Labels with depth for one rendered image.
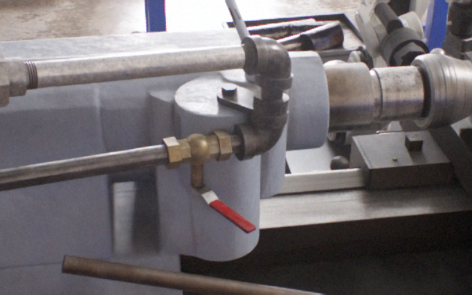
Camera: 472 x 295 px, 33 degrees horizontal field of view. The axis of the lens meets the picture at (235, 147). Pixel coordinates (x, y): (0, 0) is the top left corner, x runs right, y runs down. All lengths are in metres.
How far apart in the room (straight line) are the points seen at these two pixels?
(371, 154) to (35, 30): 2.93
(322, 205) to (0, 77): 0.67
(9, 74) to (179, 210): 0.27
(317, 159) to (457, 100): 1.63
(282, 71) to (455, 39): 1.62
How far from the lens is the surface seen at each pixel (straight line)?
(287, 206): 1.17
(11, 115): 0.81
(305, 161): 2.52
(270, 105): 0.72
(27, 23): 4.08
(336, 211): 1.17
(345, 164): 1.58
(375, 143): 1.26
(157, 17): 2.71
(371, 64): 2.14
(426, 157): 1.24
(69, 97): 0.80
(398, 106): 0.91
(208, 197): 0.73
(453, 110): 0.93
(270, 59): 0.70
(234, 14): 0.80
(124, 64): 0.65
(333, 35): 3.08
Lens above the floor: 1.52
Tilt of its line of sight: 32 degrees down
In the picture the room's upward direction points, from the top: straight up
